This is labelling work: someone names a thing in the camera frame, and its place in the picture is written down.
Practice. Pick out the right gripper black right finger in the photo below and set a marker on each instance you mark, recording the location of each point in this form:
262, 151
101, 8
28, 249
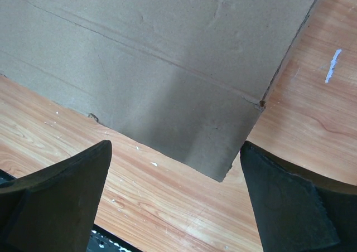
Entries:
296, 209

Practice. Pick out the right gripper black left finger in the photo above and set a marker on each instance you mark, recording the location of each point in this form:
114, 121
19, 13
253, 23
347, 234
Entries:
54, 209

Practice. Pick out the brown cardboard box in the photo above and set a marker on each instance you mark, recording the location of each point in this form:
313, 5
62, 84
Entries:
188, 78

